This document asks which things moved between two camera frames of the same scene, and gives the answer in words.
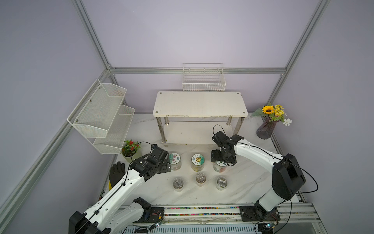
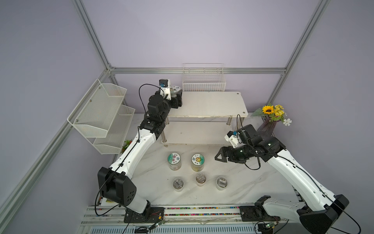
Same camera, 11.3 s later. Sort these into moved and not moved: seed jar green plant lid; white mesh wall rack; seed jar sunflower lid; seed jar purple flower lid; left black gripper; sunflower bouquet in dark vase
Moved: left black gripper; seed jar green plant lid
Not moved: sunflower bouquet in dark vase; seed jar purple flower lid; white mesh wall rack; seed jar sunflower lid
